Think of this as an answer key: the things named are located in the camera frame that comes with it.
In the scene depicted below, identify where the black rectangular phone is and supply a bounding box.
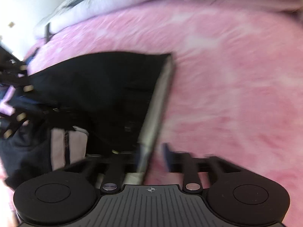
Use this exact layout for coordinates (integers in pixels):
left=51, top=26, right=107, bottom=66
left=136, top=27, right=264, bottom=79
left=45, top=22, right=52, bottom=43

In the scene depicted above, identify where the black garment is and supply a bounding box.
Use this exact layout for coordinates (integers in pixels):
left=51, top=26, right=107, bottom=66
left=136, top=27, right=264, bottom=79
left=26, top=51, right=177, bottom=186

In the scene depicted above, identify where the striped quilt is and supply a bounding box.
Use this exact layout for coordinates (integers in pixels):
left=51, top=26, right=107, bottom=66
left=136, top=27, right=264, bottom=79
left=33, top=0, right=187, bottom=39

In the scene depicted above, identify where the dark navy cloth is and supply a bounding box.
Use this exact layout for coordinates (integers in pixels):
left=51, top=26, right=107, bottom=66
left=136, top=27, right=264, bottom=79
left=0, top=123, right=54, bottom=187

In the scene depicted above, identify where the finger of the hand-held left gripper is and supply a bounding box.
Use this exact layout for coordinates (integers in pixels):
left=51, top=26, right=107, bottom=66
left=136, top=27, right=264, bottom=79
left=0, top=110, right=30, bottom=140
left=0, top=61, right=34, bottom=93

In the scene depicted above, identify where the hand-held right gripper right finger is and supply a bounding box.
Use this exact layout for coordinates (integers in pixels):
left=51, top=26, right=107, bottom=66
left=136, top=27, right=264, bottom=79
left=163, top=143, right=240, bottom=191

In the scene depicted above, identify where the pink rose blanket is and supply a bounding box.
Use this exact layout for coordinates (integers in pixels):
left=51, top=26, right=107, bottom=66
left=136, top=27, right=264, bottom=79
left=0, top=0, right=303, bottom=227

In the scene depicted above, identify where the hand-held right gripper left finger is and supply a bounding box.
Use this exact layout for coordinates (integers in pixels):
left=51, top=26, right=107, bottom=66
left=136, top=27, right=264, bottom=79
left=64, top=155, right=135, bottom=193

